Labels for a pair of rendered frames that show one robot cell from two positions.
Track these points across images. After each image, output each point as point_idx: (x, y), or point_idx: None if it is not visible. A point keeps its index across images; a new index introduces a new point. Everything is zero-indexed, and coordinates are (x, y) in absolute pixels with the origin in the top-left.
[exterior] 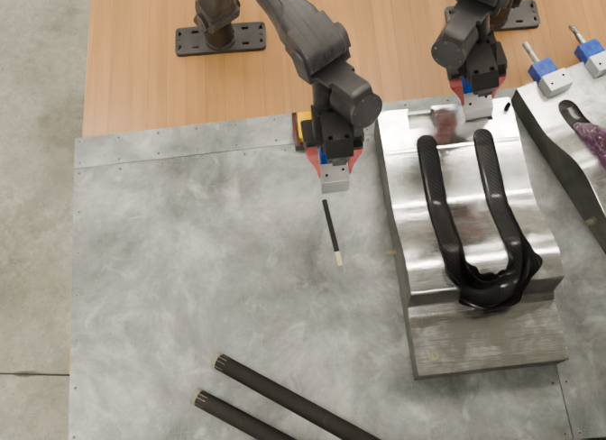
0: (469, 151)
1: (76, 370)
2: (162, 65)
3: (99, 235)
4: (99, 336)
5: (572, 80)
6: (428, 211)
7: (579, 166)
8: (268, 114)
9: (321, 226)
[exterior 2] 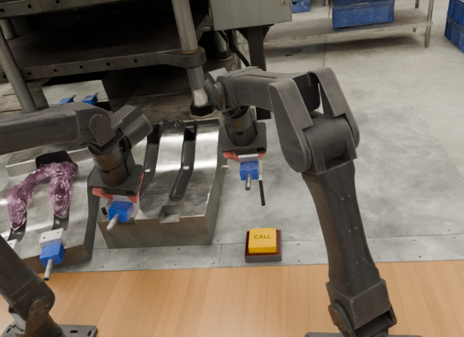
0: (149, 193)
1: (431, 137)
2: (440, 330)
3: (447, 190)
4: (421, 148)
5: (42, 233)
6: (193, 166)
7: (87, 181)
8: (304, 266)
9: (268, 192)
